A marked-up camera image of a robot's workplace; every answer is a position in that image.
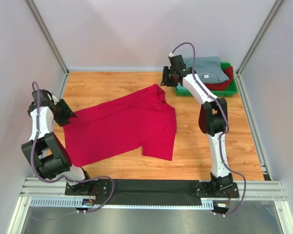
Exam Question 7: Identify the bright red t shirt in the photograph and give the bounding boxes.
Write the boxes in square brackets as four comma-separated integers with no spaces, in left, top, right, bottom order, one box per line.
[63,84,177,167]

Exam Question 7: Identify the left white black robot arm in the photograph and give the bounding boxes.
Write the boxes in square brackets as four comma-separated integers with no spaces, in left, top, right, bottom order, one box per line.
[21,89,93,195]

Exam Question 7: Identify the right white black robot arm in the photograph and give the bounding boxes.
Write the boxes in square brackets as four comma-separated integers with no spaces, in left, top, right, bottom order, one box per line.
[161,54,233,197]

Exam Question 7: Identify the light teal t shirt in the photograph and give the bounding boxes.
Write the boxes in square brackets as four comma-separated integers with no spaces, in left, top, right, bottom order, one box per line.
[176,83,187,92]

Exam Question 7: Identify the grey blue t shirt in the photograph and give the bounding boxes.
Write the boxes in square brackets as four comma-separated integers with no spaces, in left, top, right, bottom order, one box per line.
[183,56,229,84]

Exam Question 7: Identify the dark red t shirt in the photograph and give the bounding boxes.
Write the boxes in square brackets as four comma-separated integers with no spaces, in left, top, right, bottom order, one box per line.
[205,66,234,91]

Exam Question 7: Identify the black cloth strip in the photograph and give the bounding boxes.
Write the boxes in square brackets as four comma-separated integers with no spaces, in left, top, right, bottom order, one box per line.
[107,179,201,206]

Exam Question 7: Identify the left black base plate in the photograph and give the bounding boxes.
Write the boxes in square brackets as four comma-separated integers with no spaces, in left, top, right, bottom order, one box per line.
[65,179,111,196]

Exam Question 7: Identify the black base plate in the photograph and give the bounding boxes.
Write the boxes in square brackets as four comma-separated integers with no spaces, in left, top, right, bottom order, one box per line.
[190,181,239,198]
[65,179,111,196]

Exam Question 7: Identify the aluminium front rail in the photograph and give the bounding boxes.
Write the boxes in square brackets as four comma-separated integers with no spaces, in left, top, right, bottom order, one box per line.
[20,177,287,201]

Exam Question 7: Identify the grey slotted cable duct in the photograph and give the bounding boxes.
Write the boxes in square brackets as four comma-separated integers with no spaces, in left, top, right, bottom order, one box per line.
[29,197,215,210]

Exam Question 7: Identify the left aluminium corner post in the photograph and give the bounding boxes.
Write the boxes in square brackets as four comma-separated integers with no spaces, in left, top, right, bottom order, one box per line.
[24,0,69,75]

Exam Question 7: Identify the aluminium corner post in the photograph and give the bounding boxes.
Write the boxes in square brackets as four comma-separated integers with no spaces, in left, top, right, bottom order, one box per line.
[236,0,286,76]
[24,0,69,75]

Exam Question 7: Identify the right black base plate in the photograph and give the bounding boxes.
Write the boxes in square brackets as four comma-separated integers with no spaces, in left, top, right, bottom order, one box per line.
[190,181,239,198]

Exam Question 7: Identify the right aluminium corner post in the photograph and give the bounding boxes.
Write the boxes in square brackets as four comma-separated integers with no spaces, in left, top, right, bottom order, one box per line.
[236,0,286,76]

